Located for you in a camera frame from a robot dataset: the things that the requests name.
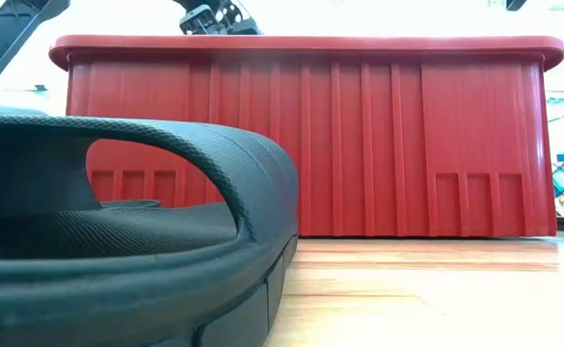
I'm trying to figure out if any black rubber slide sandal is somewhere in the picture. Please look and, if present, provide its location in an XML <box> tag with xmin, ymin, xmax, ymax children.
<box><xmin>0</xmin><ymin>114</ymin><xmax>300</xmax><ymax>347</ymax></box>

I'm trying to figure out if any red plastic bin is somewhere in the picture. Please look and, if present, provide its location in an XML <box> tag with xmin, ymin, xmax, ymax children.
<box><xmin>48</xmin><ymin>34</ymin><xmax>564</xmax><ymax>238</ymax></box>

